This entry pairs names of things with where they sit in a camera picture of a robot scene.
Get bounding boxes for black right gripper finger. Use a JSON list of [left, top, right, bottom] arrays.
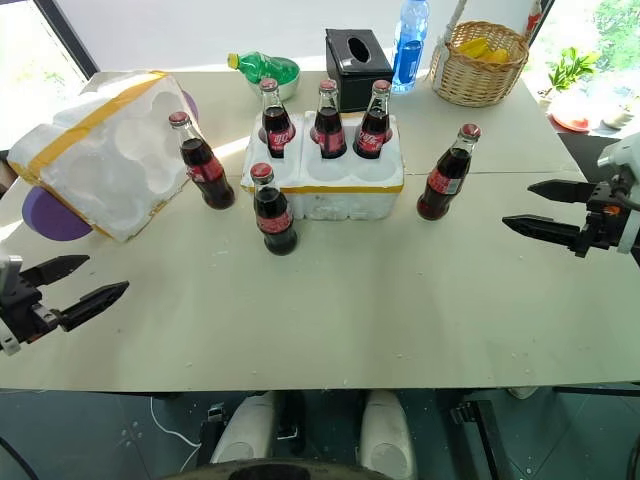
[[527, 180, 597, 205], [501, 214, 582, 252]]

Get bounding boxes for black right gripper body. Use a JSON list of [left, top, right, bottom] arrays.
[[573, 181, 627, 259]]

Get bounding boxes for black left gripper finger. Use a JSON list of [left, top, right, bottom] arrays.
[[54, 280, 131, 332], [21, 254, 91, 290]]

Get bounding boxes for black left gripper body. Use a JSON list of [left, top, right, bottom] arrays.
[[0, 271, 62, 345]]

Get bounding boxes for glass cola bottle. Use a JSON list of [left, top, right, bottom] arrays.
[[167, 111, 237, 211], [416, 123, 483, 222], [257, 77, 297, 161], [249, 162, 300, 257], [311, 79, 348, 161], [352, 79, 393, 161]]

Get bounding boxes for white foam lid yellow tape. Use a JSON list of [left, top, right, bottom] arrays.
[[6, 69, 202, 244]]

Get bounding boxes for white foam bottle tray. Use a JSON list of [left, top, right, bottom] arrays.
[[239, 110, 406, 223]]

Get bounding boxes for black tissue box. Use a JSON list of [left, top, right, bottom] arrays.
[[324, 27, 396, 114]]

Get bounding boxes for purple plate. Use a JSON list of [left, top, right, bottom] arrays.
[[21, 186, 95, 244]]

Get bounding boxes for red plate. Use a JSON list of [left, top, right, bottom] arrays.
[[549, 111, 592, 133]]

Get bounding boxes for green potted plant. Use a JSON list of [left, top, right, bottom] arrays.
[[546, 46, 600, 92]]

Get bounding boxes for woven wicker basket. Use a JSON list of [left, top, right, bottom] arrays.
[[429, 19, 531, 108]]

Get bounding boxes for yellow items in basket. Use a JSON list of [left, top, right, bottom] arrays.
[[458, 36, 510, 65]]

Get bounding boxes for white robot left leg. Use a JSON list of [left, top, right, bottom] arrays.
[[209, 391, 277, 467]]

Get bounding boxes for white robot leg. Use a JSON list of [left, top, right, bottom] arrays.
[[358, 389, 417, 477], [209, 391, 277, 467]]

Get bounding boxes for blue plastic water bottle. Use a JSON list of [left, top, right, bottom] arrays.
[[390, 0, 432, 95]]

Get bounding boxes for dark rounded robot torso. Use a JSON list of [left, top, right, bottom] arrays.
[[162, 456, 404, 480]]

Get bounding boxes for white robot right leg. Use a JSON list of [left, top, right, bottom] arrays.
[[358, 389, 417, 477]]

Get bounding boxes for green plastic bottle yellow cap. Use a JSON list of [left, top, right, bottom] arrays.
[[226, 50, 301, 85]]

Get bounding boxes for white bowl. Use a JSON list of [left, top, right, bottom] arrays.
[[244, 56, 302, 102]]

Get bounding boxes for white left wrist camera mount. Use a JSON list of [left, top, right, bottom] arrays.
[[0, 253, 24, 357]]

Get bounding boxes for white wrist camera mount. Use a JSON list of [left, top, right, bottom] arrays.
[[596, 133, 640, 255], [0, 253, 24, 357]]

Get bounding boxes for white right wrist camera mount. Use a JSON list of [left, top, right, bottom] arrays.
[[596, 133, 640, 255]]

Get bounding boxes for white floor cable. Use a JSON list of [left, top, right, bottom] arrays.
[[148, 396, 203, 447]]

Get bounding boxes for white rope basket handle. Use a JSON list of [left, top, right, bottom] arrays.
[[437, 0, 470, 47]]

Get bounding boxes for black table leg frame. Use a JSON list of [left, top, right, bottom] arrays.
[[448, 398, 504, 480]]

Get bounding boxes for dark window frame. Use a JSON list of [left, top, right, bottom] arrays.
[[33, 0, 100, 80]]

